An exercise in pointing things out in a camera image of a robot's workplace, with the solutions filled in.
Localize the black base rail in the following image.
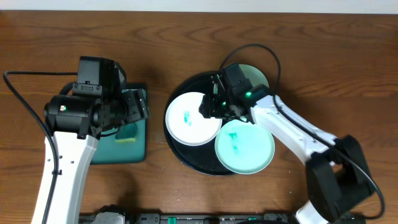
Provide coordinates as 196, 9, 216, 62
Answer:
79, 204, 368, 224

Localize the green plate near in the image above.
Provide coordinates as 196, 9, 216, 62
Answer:
215, 120, 275, 175

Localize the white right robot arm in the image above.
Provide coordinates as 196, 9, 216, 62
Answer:
200, 72, 384, 223

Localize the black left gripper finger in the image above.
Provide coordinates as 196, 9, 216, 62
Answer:
137, 89, 149, 119
123, 90, 142, 123

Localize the round black tray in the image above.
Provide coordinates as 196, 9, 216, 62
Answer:
164, 71, 236, 176

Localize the green yellow sponge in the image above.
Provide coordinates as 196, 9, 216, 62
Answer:
114, 123, 137, 143

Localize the teal rectangular water tray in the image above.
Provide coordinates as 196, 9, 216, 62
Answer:
90, 82, 147, 165

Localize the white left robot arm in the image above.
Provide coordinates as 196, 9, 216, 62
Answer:
32, 89, 149, 223

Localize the green plate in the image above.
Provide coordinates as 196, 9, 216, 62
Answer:
213, 63, 270, 95
215, 120, 275, 175

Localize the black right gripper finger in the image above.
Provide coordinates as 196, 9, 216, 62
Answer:
217, 74, 228, 95
211, 74, 221, 95

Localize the white plate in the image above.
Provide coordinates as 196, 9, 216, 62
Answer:
165, 92, 222, 146

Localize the green plate far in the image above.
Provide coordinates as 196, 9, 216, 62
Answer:
213, 63, 270, 95

